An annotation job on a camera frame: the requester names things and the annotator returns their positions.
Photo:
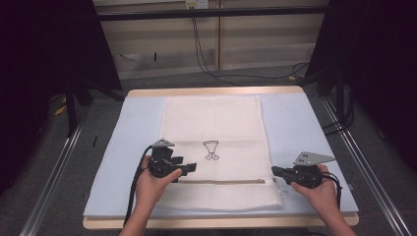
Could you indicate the white cloth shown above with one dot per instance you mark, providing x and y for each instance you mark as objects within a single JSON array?
[{"x": 216, "y": 124}]

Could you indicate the metal floor rail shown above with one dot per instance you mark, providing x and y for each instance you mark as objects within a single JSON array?
[
  {"x": 367, "y": 164},
  {"x": 49, "y": 187}
]

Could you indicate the black horizontal bar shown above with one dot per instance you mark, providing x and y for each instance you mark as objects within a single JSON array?
[{"x": 209, "y": 13}]

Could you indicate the wall power outlet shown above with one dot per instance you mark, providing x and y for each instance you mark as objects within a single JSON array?
[{"x": 196, "y": 3}]

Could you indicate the black curtain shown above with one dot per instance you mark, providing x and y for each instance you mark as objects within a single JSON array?
[
  {"x": 39, "y": 65},
  {"x": 380, "y": 65}
]

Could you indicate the person's right hand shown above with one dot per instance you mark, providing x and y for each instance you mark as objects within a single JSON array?
[{"x": 323, "y": 196}]

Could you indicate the black stand leg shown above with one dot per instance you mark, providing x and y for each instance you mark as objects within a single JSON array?
[
  {"x": 70, "y": 111},
  {"x": 341, "y": 98}
]

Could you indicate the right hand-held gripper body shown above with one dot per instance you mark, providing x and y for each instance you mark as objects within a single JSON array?
[{"x": 306, "y": 170}]

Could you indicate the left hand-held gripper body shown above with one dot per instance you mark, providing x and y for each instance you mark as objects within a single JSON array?
[{"x": 162, "y": 160}]

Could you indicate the person's left hand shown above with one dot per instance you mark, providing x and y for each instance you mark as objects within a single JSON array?
[{"x": 150, "y": 190}]

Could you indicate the light blue table mat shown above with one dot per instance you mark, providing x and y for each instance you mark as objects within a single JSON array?
[{"x": 295, "y": 131}]

